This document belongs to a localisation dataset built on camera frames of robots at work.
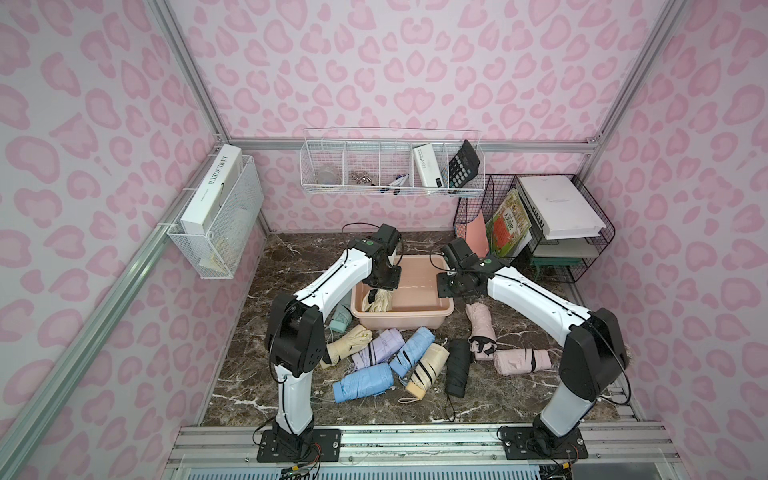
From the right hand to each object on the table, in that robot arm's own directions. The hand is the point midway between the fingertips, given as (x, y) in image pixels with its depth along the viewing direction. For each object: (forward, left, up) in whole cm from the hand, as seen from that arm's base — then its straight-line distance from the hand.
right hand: (442, 286), depth 88 cm
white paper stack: (+25, -39, +8) cm, 47 cm away
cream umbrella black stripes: (-21, +4, -9) cm, 24 cm away
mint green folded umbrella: (-6, +31, -10) cm, 33 cm away
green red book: (+23, -25, -1) cm, 34 cm away
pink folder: (+29, -16, -9) cm, 34 cm away
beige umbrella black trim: (-15, +27, -7) cm, 32 cm away
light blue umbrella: (-16, +9, -10) cm, 21 cm away
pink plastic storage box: (+1, +7, -13) cm, 15 cm away
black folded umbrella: (-20, -4, -11) cm, 23 cm away
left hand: (+3, +15, 0) cm, 15 cm away
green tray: (+11, -36, -2) cm, 38 cm away
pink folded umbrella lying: (-18, -21, -9) cm, 30 cm away
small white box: (+30, +4, +21) cm, 37 cm away
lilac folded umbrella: (-15, +17, -9) cm, 24 cm away
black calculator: (+31, -7, +20) cm, 37 cm away
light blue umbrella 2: (-25, +21, -9) cm, 34 cm away
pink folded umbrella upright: (-12, -12, -8) cm, 19 cm away
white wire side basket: (-4, +56, +19) cm, 60 cm away
